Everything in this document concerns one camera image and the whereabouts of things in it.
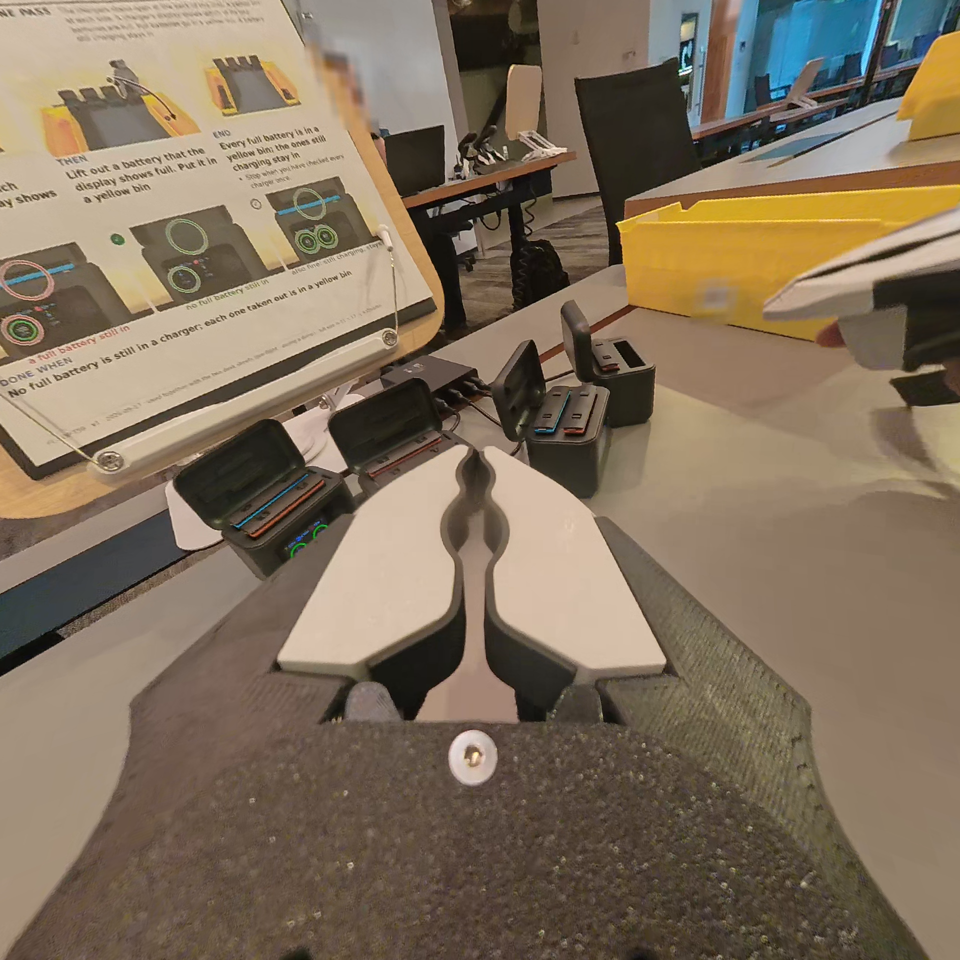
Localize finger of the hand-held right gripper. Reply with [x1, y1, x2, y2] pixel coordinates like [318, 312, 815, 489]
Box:
[834, 300, 919, 372]
[762, 210, 960, 324]

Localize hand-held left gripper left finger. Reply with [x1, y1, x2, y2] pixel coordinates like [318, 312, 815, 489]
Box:
[278, 444, 478, 706]

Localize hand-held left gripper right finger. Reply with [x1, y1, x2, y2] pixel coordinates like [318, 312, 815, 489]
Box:
[480, 444, 669, 709]

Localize black battery charging case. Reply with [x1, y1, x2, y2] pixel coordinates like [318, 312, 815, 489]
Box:
[176, 420, 357, 579]
[327, 378, 463, 489]
[560, 300, 657, 429]
[492, 341, 613, 499]

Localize yellow plastic bin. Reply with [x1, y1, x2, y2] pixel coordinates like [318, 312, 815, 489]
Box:
[897, 33, 960, 144]
[620, 185, 960, 339]

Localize brown wooden table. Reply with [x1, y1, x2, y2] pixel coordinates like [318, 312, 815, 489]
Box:
[623, 98, 960, 222]

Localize white stand base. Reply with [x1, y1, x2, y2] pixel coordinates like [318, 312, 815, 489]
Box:
[165, 398, 361, 553]

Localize black multi-port power hub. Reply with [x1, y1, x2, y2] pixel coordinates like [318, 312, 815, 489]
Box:
[383, 356, 484, 409]

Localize black office chair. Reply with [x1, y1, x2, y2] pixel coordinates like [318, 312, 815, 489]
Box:
[575, 60, 699, 268]

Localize dark flat pad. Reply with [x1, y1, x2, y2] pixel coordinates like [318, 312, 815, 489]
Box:
[0, 510, 196, 661]

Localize black backpack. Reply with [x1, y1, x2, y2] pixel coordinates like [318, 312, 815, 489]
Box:
[510, 240, 571, 309]

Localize wooden sign board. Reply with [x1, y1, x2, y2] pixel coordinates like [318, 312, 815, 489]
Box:
[0, 0, 444, 519]

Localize white chair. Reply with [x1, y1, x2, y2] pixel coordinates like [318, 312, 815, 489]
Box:
[503, 63, 544, 144]

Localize wooden desk black legs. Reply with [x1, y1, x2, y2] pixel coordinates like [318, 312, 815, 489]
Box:
[402, 150, 576, 324]

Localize black computer monitor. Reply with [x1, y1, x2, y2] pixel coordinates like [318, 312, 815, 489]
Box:
[383, 125, 448, 199]

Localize white instruction sheet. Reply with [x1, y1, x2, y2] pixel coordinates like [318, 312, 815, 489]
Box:
[0, 0, 436, 481]

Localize black charging cable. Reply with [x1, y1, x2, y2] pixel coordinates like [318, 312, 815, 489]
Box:
[447, 378, 511, 439]

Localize thin metal wire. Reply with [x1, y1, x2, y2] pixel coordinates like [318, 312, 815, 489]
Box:
[0, 393, 118, 469]

